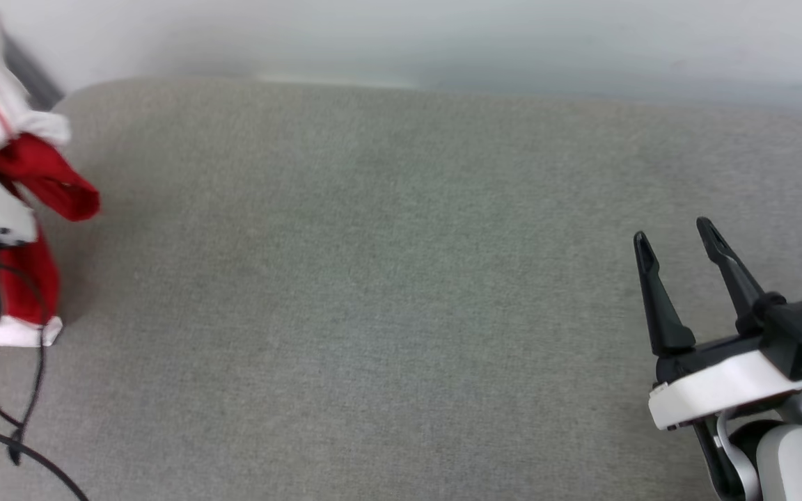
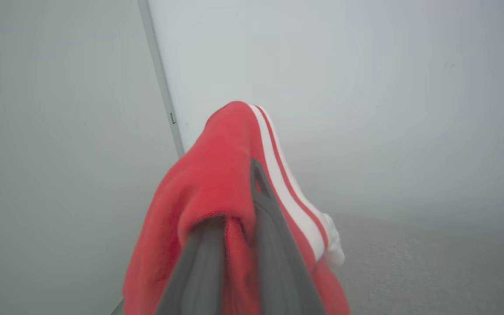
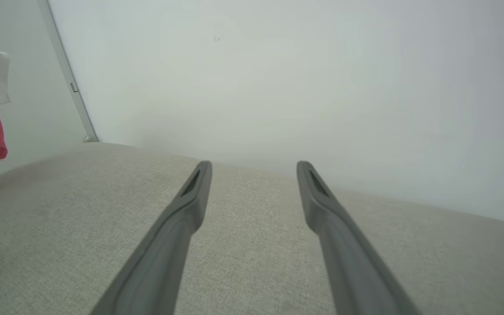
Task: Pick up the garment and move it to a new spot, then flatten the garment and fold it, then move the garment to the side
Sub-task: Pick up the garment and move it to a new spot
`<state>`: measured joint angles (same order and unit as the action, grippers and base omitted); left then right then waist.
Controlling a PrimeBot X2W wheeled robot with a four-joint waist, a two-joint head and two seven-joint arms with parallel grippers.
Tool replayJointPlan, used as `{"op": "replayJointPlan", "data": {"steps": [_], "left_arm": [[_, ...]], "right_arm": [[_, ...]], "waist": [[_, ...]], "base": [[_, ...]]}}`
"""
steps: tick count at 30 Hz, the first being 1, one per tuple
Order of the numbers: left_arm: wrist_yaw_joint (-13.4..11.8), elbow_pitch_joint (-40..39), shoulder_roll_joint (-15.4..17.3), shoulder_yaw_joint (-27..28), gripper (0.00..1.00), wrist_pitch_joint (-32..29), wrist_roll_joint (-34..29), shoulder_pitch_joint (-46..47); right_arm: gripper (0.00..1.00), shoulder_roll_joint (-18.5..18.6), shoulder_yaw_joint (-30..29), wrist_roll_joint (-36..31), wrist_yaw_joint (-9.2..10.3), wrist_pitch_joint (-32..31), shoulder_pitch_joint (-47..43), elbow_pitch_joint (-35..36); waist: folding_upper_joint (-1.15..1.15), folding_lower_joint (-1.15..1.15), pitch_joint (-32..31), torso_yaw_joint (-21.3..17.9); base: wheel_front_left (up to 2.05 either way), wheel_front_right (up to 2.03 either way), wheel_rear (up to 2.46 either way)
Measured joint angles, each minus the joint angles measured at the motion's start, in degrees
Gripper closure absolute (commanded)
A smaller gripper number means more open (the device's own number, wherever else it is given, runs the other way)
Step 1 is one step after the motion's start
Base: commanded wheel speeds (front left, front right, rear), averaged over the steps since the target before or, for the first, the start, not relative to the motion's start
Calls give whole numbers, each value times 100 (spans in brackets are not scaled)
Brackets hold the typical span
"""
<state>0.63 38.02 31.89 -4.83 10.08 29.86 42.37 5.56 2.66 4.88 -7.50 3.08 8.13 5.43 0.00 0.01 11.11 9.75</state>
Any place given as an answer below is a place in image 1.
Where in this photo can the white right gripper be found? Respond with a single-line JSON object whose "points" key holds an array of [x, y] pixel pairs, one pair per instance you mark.
{"points": [[714, 386]]}

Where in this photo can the red and white t-shirt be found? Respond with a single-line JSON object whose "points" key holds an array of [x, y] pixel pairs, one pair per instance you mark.
{"points": [[39, 177]]}

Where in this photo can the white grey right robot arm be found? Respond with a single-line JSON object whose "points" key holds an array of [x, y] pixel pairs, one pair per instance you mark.
{"points": [[791, 459]]}

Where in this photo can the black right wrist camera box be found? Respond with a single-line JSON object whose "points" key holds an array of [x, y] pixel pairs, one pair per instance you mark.
{"points": [[801, 334]]}

